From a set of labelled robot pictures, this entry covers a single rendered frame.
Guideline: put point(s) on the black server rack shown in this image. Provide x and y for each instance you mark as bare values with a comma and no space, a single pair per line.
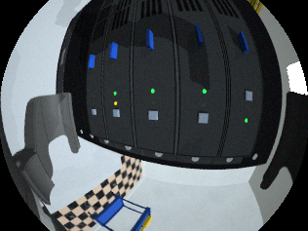
164,88

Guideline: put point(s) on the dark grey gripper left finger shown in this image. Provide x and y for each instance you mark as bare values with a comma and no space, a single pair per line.
46,118

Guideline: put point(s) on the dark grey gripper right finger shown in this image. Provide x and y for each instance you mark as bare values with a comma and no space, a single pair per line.
293,140

